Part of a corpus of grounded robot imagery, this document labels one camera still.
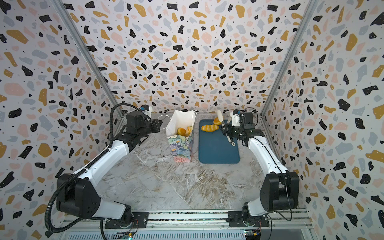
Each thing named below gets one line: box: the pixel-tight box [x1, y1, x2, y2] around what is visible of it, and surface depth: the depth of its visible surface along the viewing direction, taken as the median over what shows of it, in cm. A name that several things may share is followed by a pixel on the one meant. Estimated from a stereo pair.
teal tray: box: [198, 119, 240, 164], surface depth 102 cm
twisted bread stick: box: [201, 124, 220, 132], surface depth 112 cm
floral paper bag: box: [165, 109, 197, 163], surface depth 87 cm
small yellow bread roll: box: [176, 127, 187, 136], surface depth 99 cm
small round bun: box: [213, 117, 221, 125], surface depth 114 cm
